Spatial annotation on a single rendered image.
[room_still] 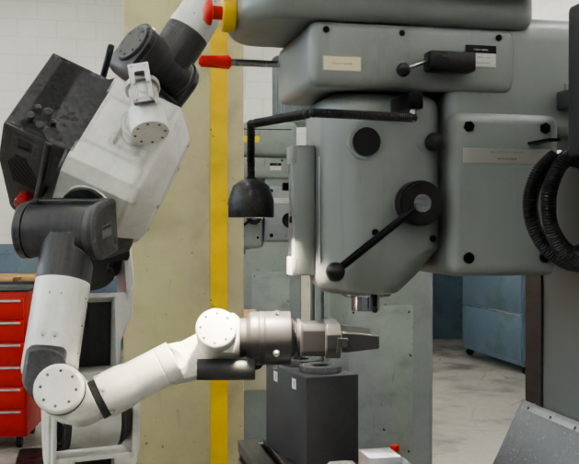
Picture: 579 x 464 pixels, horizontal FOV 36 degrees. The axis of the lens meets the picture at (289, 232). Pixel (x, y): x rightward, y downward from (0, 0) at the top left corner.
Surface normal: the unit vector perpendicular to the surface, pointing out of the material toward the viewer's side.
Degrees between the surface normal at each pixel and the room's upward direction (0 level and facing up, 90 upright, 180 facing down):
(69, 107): 58
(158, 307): 90
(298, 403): 90
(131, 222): 140
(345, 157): 90
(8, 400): 90
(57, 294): 70
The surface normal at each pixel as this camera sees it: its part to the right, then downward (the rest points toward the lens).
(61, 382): 0.07, -0.33
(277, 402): -0.92, 0.00
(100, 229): 0.99, 0.01
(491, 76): 0.22, 0.01
